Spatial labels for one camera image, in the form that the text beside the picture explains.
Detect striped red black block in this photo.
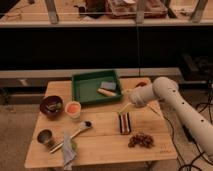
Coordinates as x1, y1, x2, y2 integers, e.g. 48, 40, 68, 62
119, 113, 131, 135

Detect metal cup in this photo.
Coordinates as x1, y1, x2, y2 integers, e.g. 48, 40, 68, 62
37, 129, 53, 147

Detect red orange small bowl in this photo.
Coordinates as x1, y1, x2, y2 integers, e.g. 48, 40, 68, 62
135, 82, 147, 88

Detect grey blue sponge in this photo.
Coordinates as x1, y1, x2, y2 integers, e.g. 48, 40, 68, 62
100, 82, 116, 90

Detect dark red bowl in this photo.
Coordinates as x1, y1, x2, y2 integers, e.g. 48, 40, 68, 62
39, 95, 63, 118

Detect wooden table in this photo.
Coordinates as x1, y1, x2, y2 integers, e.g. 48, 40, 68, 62
25, 81, 177, 169

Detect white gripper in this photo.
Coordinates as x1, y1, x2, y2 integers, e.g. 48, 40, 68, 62
118, 85, 154, 115

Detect green plastic tray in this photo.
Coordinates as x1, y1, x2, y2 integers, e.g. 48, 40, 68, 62
72, 70, 122, 105

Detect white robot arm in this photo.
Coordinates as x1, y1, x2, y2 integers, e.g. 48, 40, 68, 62
128, 77, 213, 163

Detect yellow banana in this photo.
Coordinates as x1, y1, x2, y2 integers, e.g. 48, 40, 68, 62
97, 88, 117, 97

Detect black floor cables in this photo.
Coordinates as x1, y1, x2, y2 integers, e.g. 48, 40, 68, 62
163, 83, 213, 171

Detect orange filled white cup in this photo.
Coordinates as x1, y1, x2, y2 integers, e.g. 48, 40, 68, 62
65, 101, 81, 119

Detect brown grape bunch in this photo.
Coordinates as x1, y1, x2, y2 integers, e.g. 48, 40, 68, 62
128, 133, 154, 148

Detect background wooden shelf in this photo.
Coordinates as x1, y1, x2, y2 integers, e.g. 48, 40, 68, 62
0, 0, 213, 28

